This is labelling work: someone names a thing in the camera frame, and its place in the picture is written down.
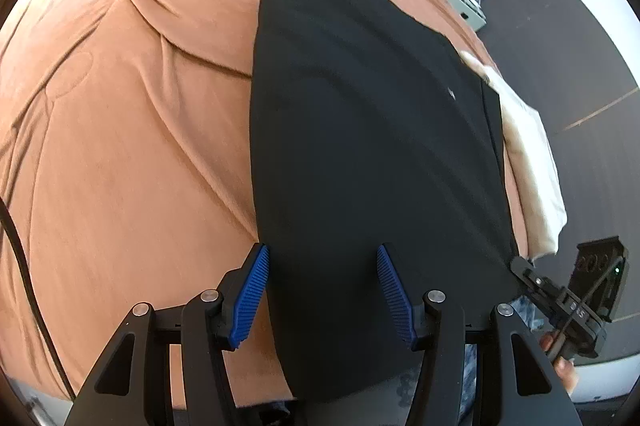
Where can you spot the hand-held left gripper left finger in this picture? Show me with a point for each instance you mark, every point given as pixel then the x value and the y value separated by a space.
pixel 250 291

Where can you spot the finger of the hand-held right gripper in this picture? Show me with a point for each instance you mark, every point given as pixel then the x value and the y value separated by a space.
pixel 527 273

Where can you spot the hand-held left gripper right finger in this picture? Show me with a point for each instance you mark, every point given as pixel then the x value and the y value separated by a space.
pixel 395 296

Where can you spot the black long-sleeve shirt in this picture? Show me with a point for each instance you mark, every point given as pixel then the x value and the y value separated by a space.
pixel 370 166

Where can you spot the person's right hand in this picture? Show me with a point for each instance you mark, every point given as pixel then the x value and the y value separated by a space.
pixel 562 363

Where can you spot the blue printed bed sheet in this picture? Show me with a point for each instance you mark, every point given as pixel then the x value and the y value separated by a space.
pixel 522 313

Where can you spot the person's leg in patterned pants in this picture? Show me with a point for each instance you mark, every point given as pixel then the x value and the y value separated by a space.
pixel 390 393

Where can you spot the cream blanket corner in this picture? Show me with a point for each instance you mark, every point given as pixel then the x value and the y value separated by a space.
pixel 530 156

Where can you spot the orange blanket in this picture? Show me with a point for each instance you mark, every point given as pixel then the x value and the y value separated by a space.
pixel 140 116

